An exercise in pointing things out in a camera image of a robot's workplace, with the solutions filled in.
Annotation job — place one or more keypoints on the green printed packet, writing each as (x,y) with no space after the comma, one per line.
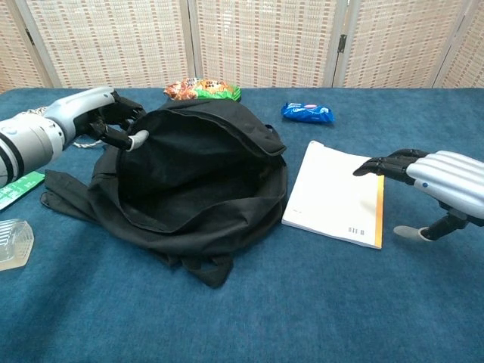
(22,189)

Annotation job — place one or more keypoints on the clear ribbed plastic container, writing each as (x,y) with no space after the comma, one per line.
(13,244)

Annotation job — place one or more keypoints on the white book yellow spine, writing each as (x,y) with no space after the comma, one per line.
(340,196)

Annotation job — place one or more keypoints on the blue table cloth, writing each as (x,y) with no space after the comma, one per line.
(302,302)

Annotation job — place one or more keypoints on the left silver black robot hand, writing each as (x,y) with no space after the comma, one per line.
(83,104)

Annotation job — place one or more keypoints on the black fabric backpack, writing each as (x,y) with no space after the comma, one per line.
(196,181)

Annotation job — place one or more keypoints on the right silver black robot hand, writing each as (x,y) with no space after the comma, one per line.
(450,177)

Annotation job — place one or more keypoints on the dark screen hinge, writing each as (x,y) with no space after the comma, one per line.
(28,36)
(343,41)

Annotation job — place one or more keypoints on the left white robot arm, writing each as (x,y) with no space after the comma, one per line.
(26,143)

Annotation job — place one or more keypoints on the orange green snack bag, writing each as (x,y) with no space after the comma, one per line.
(204,90)

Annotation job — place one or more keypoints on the blue cookie packet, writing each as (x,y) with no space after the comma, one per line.
(308,112)

